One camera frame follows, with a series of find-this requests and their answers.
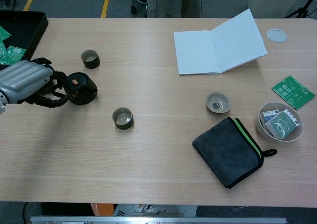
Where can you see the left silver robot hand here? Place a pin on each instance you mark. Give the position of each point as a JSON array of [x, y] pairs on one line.
[[24, 80]]

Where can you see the black cast iron teapot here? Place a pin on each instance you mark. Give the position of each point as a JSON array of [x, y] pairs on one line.
[[85, 90]]

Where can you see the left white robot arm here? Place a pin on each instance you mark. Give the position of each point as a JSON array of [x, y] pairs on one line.
[[1, 105]]

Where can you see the small cup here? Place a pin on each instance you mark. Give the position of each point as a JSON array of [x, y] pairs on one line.
[[122, 118], [218, 103], [90, 59]]

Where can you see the green sachet with white label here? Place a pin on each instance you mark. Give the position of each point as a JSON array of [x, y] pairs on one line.
[[16, 55]]

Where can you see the green tea sachet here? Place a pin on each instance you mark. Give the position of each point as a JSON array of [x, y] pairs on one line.
[[293, 92], [3, 33], [2, 50]]

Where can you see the black tray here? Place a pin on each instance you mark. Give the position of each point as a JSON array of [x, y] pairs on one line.
[[24, 28]]

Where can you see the orange plastic part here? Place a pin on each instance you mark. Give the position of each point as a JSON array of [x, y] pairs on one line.
[[101, 209]]

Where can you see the person in khaki trousers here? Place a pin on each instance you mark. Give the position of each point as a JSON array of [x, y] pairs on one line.
[[171, 1]]

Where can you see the open white notebook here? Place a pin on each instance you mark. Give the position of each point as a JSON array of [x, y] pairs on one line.
[[198, 53]]

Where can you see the grey cloth with green trim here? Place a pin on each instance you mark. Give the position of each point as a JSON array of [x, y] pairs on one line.
[[227, 152]]

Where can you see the beige round bowl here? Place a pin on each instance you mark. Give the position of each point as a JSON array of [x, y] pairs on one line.
[[260, 128]]

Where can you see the blue white tea packet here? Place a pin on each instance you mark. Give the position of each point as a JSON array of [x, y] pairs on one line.
[[268, 116]]

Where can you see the white storage bin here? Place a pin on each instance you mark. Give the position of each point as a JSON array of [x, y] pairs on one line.
[[270, 6]]

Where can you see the teal tea packet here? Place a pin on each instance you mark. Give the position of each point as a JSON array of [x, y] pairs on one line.
[[282, 125]]

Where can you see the black tripod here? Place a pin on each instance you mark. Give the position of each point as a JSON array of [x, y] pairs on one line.
[[301, 11]]

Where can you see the aluminium rail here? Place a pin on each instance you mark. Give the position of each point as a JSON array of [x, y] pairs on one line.
[[158, 220]]

